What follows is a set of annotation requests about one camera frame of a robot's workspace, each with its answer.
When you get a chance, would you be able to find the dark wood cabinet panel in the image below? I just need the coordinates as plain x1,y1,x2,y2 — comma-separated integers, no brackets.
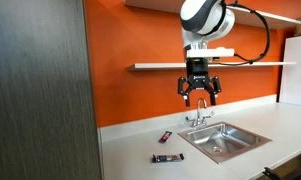
0,0,103,180

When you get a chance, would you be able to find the deep white wall shelf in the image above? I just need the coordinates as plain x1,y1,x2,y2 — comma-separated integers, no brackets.
124,0,301,30

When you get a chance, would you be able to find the stainless steel sink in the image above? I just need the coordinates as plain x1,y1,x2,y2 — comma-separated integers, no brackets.
177,121,273,165

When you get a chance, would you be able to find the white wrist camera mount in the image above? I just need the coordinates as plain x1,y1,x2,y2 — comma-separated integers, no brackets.
185,47,235,60

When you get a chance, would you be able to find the white panel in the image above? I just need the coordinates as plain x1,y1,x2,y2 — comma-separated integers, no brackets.
278,34,301,108

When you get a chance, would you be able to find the purple protein bar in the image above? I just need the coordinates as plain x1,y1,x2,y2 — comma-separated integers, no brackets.
158,130,173,144

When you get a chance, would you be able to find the chrome faucet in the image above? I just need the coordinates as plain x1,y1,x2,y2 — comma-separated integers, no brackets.
185,97,215,130

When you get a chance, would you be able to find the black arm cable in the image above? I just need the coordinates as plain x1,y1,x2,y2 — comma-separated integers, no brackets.
211,0,271,66

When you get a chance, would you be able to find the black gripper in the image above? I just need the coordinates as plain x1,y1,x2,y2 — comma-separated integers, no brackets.
177,58,222,108

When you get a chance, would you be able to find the thin white wall shelf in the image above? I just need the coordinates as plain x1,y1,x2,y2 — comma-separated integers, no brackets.
126,61,297,72

